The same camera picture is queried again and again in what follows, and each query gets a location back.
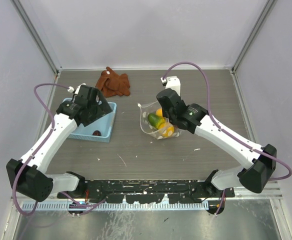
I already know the dark purple plum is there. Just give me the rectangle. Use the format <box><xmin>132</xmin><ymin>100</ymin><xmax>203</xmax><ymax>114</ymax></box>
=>
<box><xmin>92</xmin><ymin>130</ymin><xmax>102</xmax><ymax>137</ymax></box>

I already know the clear zip top bag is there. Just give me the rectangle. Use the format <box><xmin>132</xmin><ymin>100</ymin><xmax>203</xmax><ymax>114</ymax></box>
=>
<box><xmin>137</xmin><ymin>101</ymin><xmax>183</xmax><ymax>140</ymax></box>

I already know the aluminium frame post left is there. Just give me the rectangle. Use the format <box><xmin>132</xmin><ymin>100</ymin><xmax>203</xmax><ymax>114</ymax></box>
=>
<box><xmin>11</xmin><ymin>0</ymin><xmax>62</xmax><ymax>74</ymax></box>

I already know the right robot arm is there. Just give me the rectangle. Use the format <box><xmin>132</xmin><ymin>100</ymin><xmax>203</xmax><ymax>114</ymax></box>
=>
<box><xmin>156</xmin><ymin>88</ymin><xmax>277</xmax><ymax>197</ymax></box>

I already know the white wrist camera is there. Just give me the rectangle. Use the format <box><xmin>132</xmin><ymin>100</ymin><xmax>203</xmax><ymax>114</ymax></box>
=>
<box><xmin>67</xmin><ymin>83</ymin><xmax>86</xmax><ymax>95</ymax></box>
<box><xmin>160</xmin><ymin>76</ymin><xmax>181</xmax><ymax>96</ymax></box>

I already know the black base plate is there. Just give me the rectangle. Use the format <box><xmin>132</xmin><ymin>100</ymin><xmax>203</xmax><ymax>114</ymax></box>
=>
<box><xmin>67</xmin><ymin>180</ymin><xmax>222</xmax><ymax>204</ymax></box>

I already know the light blue plastic basket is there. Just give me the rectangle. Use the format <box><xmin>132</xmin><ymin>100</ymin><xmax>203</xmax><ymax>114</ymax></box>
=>
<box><xmin>56</xmin><ymin>98</ymin><xmax>117</xmax><ymax>143</ymax></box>

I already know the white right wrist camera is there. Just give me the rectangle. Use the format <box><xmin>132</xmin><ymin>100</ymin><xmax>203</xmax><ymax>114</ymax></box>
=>
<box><xmin>160</xmin><ymin>76</ymin><xmax>181</xmax><ymax>96</ymax></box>

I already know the yellow peach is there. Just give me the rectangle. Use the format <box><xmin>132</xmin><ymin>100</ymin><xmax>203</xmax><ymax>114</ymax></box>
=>
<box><xmin>155</xmin><ymin>108</ymin><xmax>163</xmax><ymax>118</ymax></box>

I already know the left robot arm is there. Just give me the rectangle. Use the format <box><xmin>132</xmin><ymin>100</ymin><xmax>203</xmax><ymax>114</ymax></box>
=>
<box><xmin>6</xmin><ymin>83</ymin><xmax>113</xmax><ymax>202</ymax></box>

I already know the brown cloth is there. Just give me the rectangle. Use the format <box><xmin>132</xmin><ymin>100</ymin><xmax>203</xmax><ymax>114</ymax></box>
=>
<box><xmin>95</xmin><ymin>66</ymin><xmax>131</xmax><ymax>98</ymax></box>

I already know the aluminium frame post right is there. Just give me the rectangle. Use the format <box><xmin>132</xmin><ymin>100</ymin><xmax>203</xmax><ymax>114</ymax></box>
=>
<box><xmin>230</xmin><ymin>0</ymin><xmax>279</xmax><ymax>75</ymax></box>

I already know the slotted cable duct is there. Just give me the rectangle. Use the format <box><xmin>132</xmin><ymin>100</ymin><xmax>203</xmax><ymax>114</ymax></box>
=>
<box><xmin>36</xmin><ymin>200</ymin><xmax>209</xmax><ymax>212</ymax></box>

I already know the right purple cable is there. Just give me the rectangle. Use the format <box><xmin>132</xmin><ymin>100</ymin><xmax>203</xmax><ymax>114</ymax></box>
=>
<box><xmin>160</xmin><ymin>61</ymin><xmax>292</xmax><ymax>216</ymax></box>

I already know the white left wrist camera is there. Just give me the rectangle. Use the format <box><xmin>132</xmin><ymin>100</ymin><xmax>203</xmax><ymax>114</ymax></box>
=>
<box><xmin>67</xmin><ymin>83</ymin><xmax>86</xmax><ymax>95</ymax></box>

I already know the green yellow mango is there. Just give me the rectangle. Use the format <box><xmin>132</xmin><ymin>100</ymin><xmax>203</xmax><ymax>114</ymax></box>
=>
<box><xmin>147</xmin><ymin>113</ymin><xmax>166</xmax><ymax>129</ymax></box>

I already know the purple cable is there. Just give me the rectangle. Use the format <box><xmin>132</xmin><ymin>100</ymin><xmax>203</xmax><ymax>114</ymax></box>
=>
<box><xmin>11</xmin><ymin>83</ymin><xmax>107</xmax><ymax>216</ymax></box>
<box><xmin>160</xmin><ymin>61</ymin><xmax>292</xmax><ymax>216</ymax></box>

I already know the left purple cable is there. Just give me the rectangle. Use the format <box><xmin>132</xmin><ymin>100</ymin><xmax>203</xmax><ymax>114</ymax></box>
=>
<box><xmin>11</xmin><ymin>83</ymin><xmax>107</xmax><ymax>216</ymax></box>

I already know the aluminium frame post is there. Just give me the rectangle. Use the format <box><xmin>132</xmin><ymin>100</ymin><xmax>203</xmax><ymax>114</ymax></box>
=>
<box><xmin>11</xmin><ymin>0</ymin><xmax>62</xmax><ymax>74</ymax></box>
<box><xmin>230</xmin><ymin>0</ymin><xmax>279</xmax><ymax>75</ymax></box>

